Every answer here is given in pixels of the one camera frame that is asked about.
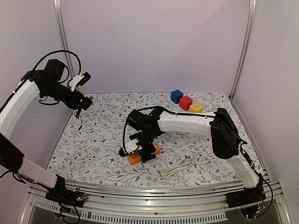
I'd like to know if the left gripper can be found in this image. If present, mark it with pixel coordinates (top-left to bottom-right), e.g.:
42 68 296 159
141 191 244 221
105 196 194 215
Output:
43 80 91 109

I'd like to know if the orange power strip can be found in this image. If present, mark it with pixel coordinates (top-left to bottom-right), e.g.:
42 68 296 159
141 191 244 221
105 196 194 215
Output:
127 143 161 166

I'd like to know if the black power adapter with cable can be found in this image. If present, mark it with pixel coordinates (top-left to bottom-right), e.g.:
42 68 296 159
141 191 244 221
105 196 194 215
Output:
73 109 83 131

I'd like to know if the red cube socket adapter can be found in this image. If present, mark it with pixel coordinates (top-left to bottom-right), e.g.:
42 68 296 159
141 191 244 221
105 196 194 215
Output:
179 96 193 111

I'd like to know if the blue cube socket adapter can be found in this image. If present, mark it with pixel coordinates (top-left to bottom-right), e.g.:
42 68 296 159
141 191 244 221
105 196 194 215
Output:
171 90 184 104

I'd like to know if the yellow cube socket adapter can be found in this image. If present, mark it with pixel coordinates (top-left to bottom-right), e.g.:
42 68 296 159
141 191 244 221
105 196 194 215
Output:
189 103 203 113

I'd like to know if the white multicolour power strip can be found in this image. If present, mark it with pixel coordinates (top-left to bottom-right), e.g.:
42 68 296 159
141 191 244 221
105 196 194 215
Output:
167 98 188 112

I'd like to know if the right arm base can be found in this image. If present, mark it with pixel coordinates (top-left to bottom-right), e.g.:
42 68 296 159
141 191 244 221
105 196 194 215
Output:
226 187 266 219

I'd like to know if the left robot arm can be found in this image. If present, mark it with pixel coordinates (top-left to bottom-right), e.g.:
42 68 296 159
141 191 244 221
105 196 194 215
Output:
0 59 93 203

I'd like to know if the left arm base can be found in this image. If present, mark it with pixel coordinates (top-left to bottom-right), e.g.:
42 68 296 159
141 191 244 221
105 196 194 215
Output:
45 175 88 208

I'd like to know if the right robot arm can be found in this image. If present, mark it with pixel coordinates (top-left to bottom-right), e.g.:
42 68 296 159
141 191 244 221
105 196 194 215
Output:
119 106 263 203

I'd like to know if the floral table mat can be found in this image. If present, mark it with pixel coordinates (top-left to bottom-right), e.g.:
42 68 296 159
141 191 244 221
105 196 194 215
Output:
47 93 240 188

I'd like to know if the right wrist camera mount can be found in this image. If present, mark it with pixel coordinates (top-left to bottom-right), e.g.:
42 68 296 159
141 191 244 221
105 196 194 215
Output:
118 139 142 157

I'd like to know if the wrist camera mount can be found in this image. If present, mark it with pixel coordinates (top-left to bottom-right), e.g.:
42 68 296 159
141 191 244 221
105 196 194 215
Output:
118 139 142 157
67 72 91 92

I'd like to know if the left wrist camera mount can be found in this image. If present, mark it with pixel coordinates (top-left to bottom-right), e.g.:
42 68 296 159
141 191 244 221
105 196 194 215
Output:
67 72 91 92

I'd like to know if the white power strip cable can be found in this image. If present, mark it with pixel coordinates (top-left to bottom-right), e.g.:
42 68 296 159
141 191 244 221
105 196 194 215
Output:
159 157 194 181

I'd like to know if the front aluminium rail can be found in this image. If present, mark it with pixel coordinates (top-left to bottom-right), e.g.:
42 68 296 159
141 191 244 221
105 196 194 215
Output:
19 181 296 224

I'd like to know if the left aluminium frame post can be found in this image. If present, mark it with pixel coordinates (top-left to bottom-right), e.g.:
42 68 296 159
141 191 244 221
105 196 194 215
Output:
53 0 75 77

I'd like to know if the aluminium frame post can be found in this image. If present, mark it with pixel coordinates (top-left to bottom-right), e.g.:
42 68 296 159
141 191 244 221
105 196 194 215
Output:
228 0 257 98
53 0 75 77

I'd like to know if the right aluminium frame post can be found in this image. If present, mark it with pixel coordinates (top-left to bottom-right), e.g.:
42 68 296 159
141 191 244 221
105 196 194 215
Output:
228 0 257 98

